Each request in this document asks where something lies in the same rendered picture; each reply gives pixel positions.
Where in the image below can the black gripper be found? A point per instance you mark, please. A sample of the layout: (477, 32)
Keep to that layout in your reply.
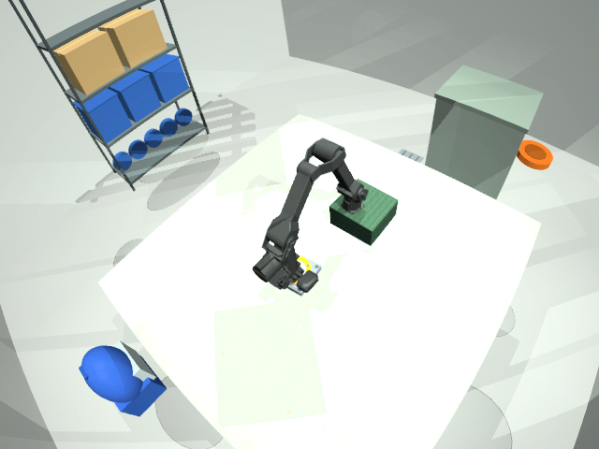
(305, 281)

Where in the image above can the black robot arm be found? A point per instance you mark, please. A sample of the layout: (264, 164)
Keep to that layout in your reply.
(283, 230)

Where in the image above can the yellow round plate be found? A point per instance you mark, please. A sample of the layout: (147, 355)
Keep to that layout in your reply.
(304, 262)

